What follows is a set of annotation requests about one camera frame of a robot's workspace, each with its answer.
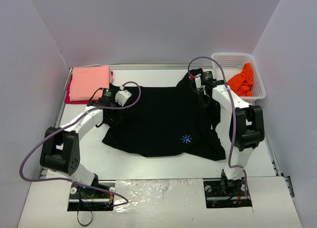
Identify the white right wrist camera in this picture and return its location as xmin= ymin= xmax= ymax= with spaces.
xmin=189 ymin=74 xmax=202 ymax=90

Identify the folded red t-shirt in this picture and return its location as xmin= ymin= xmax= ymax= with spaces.
xmin=64 ymin=69 xmax=114 ymax=105

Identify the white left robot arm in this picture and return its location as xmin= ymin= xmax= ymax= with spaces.
xmin=40 ymin=87 xmax=132 ymax=197

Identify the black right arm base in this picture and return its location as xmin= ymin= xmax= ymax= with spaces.
xmin=203 ymin=178 xmax=252 ymax=209

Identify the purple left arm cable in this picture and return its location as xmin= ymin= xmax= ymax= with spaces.
xmin=19 ymin=81 xmax=142 ymax=206

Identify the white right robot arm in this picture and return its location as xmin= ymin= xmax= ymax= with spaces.
xmin=193 ymin=71 xmax=264 ymax=195

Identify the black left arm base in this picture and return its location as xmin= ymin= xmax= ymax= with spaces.
xmin=67 ymin=183 xmax=114 ymax=212

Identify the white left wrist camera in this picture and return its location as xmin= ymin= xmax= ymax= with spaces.
xmin=115 ymin=85 xmax=132 ymax=107

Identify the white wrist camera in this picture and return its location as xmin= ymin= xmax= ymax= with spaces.
xmin=115 ymin=85 xmax=132 ymax=107
xmin=189 ymin=74 xmax=202 ymax=90

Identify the black t-shirt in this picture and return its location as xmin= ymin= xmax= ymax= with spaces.
xmin=102 ymin=75 xmax=226 ymax=161

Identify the white plastic basket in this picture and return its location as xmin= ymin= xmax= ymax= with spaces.
xmin=211 ymin=53 xmax=266 ymax=103

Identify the thin black cable loop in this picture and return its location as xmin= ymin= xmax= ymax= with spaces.
xmin=76 ymin=200 xmax=94 ymax=226

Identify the orange t-shirt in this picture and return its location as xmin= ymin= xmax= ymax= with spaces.
xmin=227 ymin=62 xmax=254 ymax=97

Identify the folded pink t-shirt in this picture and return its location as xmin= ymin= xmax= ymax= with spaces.
xmin=68 ymin=65 xmax=111 ymax=102

